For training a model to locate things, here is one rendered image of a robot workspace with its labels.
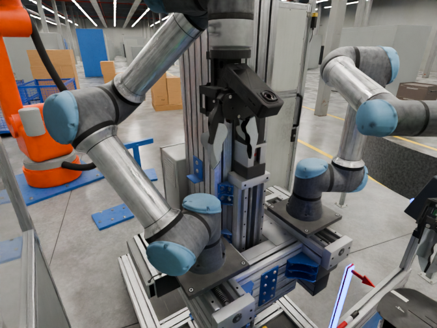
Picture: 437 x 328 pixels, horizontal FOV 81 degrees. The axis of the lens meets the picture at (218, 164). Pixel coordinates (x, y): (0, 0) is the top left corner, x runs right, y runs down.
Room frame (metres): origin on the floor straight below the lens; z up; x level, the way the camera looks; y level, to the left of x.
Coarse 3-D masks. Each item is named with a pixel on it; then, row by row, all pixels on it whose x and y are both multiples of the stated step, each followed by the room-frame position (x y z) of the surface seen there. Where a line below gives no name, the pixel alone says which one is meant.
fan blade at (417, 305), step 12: (408, 288) 0.43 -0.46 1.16; (384, 300) 0.37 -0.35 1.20; (396, 300) 0.37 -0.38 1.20; (420, 300) 0.39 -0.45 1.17; (432, 300) 0.40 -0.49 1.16; (384, 312) 0.33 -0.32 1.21; (396, 312) 0.34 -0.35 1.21; (420, 312) 0.35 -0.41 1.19; (432, 312) 0.35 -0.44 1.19; (396, 324) 0.31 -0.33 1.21; (408, 324) 0.32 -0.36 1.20; (420, 324) 0.32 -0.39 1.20; (432, 324) 0.32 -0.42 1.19
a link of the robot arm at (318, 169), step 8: (304, 160) 0.95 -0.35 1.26; (312, 160) 0.94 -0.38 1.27; (320, 160) 0.93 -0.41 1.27; (296, 168) 0.93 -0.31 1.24; (304, 168) 0.89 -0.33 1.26; (312, 168) 0.88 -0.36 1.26; (320, 168) 0.87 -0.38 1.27; (328, 168) 0.90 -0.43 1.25; (296, 176) 0.91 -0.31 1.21; (304, 176) 0.88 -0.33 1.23; (312, 176) 0.86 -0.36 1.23; (320, 176) 0.87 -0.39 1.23; (328, 176) 0.87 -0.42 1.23; (296, 184) 0.90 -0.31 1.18; (304, 184) 0.87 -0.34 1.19; (312, 184) 0.86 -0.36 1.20; (320, 184) 0.86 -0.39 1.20; (328, 184) 0.86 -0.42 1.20; (296, 192) 0.90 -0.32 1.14; (304, 192) 0.87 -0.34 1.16; (312, 192) 0.86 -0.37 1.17; (320, 192) 0.87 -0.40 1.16
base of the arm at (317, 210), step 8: (288, 200) 0.95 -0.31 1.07; (296, 200) 0.89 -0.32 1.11; (304, 200) 0.87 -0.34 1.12; (312, 200) 0.86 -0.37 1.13; (320, 200) 0.88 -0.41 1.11; (288, 208) 0.90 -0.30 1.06; (296, 208) 0.87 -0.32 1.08; (304, 208) 0.86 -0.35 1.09; (312, 208) 0.86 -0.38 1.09; (320, 208) 0.87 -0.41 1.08; (296, 216) 0.86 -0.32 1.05; (304, 216) 0.85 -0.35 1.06; (312, 216) 0.85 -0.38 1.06; (320, 216) 0.86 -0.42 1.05
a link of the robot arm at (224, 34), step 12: (216, 24) 0.45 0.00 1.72; (228, 24) 0.44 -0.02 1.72; (240, 24) 0.44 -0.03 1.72; (252, 24) 0.46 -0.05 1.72; (216, 36) 0.45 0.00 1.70; (228, 36) 0.44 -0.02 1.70; (240, 36) 0.45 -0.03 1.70; (252, 36) 0.47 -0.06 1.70; (216, 48) 0.46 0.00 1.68; (228, 48) 0.45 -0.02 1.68; (240, 48) 0.45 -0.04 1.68
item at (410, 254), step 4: (416, 228) 0.78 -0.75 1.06; (412, 236) 0.77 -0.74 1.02; (412, 240) 0.77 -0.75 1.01; (416, 240) 0.76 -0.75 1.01; (408, 244) 0.78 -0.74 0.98; (412, 244) 0.77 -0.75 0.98; (416, 244) 0.76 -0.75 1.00; (408, 248) 0.77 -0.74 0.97; (412, 248) 0.76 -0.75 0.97; (408, 252) 0.77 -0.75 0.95; (412, 252) 0.76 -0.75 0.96; (404, 256) 0.77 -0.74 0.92; (408, 256) 0.77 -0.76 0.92; (412, 256) 0.75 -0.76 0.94; (404, 260) 0.77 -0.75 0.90; (408, 260) 0.76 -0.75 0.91; (412, 260) 0.76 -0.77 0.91; (400, 264) 0.78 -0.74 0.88; (404, 264) 0.77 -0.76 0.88; (408, 264) 0.76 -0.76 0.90; (404, 268) 0.76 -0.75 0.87; (408, 268) 0.76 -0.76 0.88
